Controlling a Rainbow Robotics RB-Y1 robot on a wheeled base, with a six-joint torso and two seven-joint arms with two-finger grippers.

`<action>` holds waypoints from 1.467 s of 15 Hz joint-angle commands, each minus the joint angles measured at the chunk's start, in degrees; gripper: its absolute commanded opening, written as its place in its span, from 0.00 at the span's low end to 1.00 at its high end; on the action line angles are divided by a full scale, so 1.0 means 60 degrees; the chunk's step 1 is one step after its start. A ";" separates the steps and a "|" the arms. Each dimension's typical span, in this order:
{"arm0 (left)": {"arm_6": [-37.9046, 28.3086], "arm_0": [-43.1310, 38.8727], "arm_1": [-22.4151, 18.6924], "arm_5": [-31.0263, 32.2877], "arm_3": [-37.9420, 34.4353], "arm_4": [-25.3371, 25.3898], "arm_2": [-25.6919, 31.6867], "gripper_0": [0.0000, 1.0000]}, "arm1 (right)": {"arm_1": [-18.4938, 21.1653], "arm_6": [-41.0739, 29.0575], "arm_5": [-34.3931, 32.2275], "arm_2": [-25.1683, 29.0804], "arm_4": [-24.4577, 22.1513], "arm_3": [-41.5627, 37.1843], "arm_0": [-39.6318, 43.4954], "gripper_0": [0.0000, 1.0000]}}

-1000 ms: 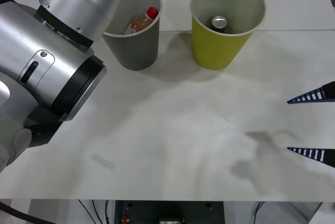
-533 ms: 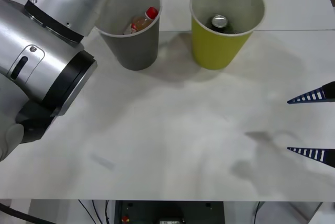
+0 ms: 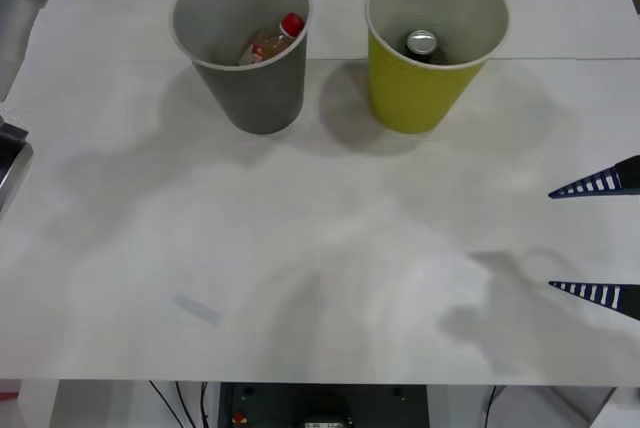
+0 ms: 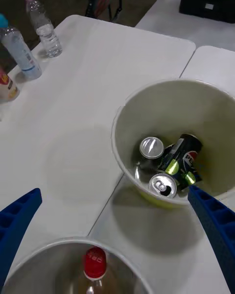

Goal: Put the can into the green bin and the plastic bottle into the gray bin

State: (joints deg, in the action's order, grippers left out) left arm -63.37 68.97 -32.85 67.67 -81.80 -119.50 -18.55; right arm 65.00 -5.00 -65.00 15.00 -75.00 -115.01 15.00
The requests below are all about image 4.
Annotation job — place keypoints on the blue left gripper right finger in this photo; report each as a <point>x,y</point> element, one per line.
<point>218,230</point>

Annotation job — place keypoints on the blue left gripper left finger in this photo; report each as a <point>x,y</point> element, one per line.
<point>14,225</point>

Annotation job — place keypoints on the black can with green print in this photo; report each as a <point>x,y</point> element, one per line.
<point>162,185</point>
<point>191,158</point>

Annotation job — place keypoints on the grey plastic bin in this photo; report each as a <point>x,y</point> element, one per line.
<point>49,267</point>

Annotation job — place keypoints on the red-capped plastic bottle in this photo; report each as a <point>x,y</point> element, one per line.
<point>95,262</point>

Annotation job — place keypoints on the black can silver top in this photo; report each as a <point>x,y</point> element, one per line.
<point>151,147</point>

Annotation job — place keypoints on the yellow-green plastic bin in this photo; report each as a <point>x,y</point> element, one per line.
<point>171,107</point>

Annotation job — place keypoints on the bottle with red yellow label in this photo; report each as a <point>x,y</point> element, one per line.
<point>7,88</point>

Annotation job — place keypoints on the white-labelled bottle blue cap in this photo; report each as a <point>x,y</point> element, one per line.
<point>20,51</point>

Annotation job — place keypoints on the clear bottle pink cap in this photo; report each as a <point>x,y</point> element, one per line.
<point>45,29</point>

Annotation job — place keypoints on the black box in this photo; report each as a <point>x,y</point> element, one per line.
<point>208,0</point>

